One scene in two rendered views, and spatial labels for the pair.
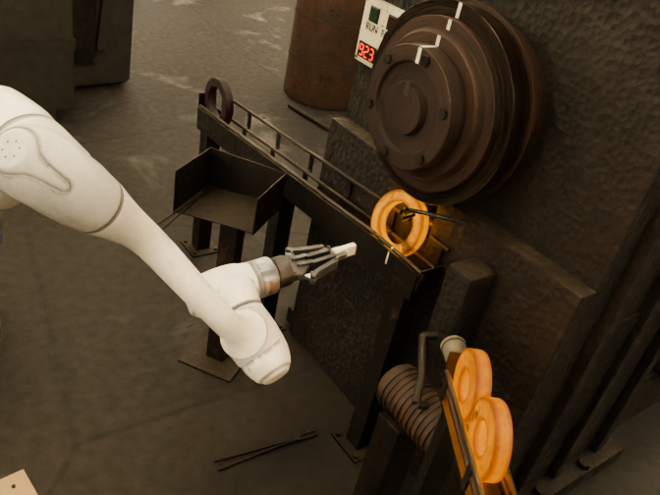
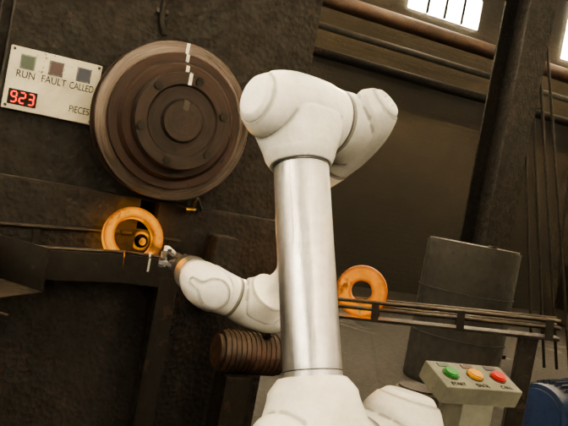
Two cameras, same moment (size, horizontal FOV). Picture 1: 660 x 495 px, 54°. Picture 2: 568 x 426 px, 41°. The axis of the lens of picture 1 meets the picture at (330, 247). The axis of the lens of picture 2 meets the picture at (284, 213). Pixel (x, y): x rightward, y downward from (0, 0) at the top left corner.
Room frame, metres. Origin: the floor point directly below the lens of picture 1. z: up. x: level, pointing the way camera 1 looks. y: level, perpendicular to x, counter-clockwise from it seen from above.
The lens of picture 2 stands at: (0.48, 1.89, 0.96)
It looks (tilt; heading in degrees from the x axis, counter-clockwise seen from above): 1 degrees down; 286
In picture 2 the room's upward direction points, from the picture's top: 11 degrees clockwise
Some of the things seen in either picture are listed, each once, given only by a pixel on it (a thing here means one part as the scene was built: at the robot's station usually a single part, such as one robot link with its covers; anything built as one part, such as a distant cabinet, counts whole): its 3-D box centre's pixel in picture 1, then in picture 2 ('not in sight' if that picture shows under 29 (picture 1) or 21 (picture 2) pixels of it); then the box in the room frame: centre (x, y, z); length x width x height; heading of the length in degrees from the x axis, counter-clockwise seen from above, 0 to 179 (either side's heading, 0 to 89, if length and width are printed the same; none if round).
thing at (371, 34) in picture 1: (390, 42); (52, 85); (1.82, -0.04, 1.15); 0.26 x 0.02 x 0.18; 42
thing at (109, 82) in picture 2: (441, 105); (171, 121); (1.49, -0.18, 1.11); 0.47 x 0.06 x 0.47; 42
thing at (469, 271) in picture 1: (460, 305); (216, 272); (1.32, -0.35, 0.68); 0.11 x 0.08 x 0.24; 132
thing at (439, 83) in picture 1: (411, 107); (181, 121); (1.42, -0.11, 1.11); 0.28 x 0.06 x 0.28; 42
